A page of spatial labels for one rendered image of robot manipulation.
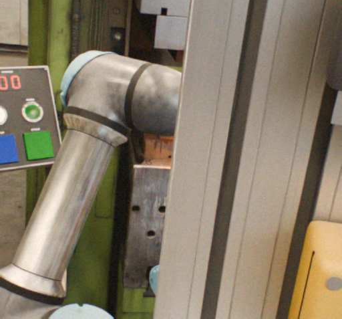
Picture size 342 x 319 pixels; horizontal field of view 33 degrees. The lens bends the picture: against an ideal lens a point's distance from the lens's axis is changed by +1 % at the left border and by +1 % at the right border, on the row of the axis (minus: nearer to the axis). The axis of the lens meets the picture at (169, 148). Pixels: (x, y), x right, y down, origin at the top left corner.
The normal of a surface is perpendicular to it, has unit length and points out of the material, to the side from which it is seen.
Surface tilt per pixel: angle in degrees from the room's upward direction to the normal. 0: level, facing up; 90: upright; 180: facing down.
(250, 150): 90
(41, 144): 60
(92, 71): 51
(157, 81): 44
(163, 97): 67
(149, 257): 90
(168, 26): 90
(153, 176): 90
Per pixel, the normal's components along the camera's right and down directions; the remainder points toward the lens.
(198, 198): -0.12, 0.35
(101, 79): -0.33, -0.22
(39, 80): 0.52, -0.15
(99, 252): 0.15, 0.37
